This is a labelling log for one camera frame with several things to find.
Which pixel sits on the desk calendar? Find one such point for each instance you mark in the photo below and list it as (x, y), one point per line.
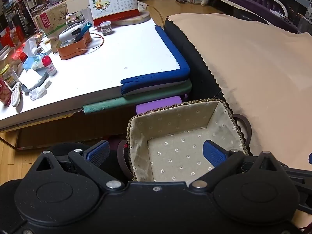
(114, 4)

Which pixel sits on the woven basket with floral lining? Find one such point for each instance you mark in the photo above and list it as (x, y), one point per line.
(175, 136)

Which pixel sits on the crumpled white tissue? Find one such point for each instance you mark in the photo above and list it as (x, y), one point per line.
(40, 90)

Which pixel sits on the white handheld device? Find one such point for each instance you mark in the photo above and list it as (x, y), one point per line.
(69, 32)

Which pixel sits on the small grey jar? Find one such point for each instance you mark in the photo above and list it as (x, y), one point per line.
(106, 28)

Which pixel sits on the beige cloth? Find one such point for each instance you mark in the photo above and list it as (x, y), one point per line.
(256, 73)

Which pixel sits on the red cookie box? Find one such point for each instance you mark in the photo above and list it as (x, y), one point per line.
(4, 92)

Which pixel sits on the blue tissue pack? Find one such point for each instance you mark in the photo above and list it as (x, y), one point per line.
(31, 62)

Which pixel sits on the white remote control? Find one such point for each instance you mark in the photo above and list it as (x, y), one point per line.
(16, 95)

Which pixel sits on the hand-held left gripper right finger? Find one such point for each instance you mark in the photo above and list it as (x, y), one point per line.
(214, 154)

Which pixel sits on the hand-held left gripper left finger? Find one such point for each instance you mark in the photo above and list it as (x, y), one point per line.
(98, 151)

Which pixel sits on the purple box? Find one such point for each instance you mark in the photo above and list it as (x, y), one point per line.
(158, 104)

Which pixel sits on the blue foam edge guard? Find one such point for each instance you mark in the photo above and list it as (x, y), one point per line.
(170, 51)

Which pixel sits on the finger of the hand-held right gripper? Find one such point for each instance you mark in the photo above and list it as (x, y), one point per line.
(301, 169)

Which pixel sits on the red-capped white bottle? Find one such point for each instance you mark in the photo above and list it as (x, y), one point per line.
(50, 67)

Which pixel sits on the round wooden board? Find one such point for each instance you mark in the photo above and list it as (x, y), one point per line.
(136, 19)

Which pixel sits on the orange tin box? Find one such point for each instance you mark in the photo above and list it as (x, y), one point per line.
(73, 50)

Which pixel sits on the black cushion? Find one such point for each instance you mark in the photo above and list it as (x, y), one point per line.
(195, 61)

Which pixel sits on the blue tool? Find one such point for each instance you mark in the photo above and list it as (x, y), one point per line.
(84, 30)

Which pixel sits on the glass jar with yellow lid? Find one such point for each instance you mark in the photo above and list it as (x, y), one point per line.
(8, 75)

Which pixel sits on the printed cardboard box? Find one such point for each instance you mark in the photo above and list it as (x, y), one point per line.
(52, 19)

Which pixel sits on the green foam edge guard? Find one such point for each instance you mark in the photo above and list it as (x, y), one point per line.
(146, 96)

